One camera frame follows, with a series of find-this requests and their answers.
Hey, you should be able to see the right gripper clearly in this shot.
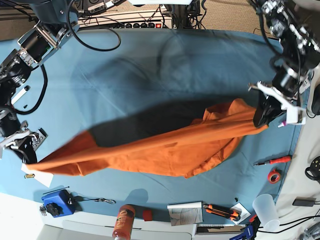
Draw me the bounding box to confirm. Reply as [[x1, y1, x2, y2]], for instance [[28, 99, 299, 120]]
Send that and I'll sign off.
[[14, 136, 38, 164]]

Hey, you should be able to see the small white leaflet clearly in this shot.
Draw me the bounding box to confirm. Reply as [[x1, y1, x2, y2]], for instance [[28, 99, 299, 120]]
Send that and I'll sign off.
[[231, 202, 251, 225]]

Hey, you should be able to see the white paper card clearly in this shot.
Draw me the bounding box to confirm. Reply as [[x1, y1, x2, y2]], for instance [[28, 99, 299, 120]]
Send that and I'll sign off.
[[21, 164, 54, 188]]

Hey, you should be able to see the red handled screwdriver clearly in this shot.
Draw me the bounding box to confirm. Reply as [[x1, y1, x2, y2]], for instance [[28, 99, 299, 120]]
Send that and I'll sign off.
[[253, 155, 292, 166]]

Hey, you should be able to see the black white marker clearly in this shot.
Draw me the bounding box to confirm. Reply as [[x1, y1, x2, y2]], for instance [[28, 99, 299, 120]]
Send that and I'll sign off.
[[11, 85, 31, 105]]

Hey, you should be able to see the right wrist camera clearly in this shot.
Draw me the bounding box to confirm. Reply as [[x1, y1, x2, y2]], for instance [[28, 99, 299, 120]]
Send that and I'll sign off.
[[0, 120, 42, 159]]

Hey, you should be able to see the black cable tie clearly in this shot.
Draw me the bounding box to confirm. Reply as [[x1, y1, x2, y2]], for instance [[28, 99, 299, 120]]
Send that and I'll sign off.
[[43, 186, 70, 195]]

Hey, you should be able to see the blue bar clamp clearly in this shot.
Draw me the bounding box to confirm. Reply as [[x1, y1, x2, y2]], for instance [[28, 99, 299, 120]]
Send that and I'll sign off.
[[230, 214, 261, 240]]

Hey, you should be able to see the folded paper booklet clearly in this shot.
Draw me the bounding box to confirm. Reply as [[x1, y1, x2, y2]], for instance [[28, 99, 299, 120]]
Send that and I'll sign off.
[[167, 201, 203, 227]]

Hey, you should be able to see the orange t-shirt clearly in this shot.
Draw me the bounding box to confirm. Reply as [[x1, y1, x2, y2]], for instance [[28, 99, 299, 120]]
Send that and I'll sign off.
[[27, 98, 268, 178]]

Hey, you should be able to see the black power strip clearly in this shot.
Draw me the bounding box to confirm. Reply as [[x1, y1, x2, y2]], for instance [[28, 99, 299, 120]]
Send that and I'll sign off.
[[114, 22, 163, 29]]

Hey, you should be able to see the orange black utility knife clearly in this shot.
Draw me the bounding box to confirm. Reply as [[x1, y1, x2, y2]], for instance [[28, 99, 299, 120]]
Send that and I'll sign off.
[[203, 204, 241, 222]]

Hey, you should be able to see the grey remote control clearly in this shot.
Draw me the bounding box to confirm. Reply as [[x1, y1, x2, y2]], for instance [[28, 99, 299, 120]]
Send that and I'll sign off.
[[31, 128, 48, 151]]

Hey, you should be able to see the small AA battery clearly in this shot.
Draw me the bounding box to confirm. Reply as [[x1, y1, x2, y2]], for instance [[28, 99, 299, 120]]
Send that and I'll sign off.
[[24, 174, 35, 179]]

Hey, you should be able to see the clear plastic cup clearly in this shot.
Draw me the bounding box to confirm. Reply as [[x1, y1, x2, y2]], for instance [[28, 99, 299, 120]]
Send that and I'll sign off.
[[252, 193, 280, 232]]

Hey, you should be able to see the blue table cloth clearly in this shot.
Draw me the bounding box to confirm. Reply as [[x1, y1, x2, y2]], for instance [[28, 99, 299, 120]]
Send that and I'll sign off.
[[0, 29, 301, 222]]

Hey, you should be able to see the metal carabiner lanyard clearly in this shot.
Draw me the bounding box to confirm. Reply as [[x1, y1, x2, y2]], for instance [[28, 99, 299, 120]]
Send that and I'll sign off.
[[74, 197, 117, 205]]

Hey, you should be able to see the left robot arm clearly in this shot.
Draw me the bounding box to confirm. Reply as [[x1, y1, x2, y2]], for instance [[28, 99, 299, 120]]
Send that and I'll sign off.
[[249, 0, 320, 128]]

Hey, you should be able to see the orange drink bottle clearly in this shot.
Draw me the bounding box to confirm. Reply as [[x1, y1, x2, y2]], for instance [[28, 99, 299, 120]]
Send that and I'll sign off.
[[112, 204, 136, 240]]

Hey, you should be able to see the clear plastic package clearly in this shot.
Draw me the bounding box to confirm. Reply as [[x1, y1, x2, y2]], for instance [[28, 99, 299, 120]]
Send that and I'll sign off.
[[299, 74, 311, 94]]

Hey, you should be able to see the small red block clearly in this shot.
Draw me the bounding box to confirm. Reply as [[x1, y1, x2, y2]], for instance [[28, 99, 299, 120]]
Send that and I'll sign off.
[[142, 209, 153, 222]]

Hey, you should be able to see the black power adapter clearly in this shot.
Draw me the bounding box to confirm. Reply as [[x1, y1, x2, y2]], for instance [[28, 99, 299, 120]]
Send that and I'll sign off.
[[292, 197, 317, 207]]

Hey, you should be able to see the blue plastic box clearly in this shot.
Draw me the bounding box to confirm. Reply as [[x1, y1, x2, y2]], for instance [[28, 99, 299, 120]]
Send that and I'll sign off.
[[41, 189, 76, 218]]

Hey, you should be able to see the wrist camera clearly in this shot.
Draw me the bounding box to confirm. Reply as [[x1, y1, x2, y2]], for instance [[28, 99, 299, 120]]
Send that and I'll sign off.
[[0, 120, 42, 159], [248, 81, 307, 125]]

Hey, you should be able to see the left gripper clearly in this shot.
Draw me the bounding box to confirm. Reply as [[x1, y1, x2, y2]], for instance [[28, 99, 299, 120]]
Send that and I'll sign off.
[[253, 91, 285, 128]]

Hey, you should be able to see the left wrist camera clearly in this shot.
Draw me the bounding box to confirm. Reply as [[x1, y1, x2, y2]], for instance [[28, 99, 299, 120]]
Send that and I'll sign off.
[[248, 81, 307, 125]]

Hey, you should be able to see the purple glue tube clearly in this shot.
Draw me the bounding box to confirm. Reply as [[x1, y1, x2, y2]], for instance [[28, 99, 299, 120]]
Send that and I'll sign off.
[[277, 121, 287, 128]]

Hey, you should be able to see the red tape roll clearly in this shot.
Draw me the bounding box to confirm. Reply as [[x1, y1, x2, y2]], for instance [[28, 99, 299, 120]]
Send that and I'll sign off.
[[267, 169, 281, 184]]

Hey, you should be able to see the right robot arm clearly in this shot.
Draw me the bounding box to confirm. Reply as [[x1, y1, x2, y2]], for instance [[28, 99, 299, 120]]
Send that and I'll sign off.
[[0, 0, 79, 164]]

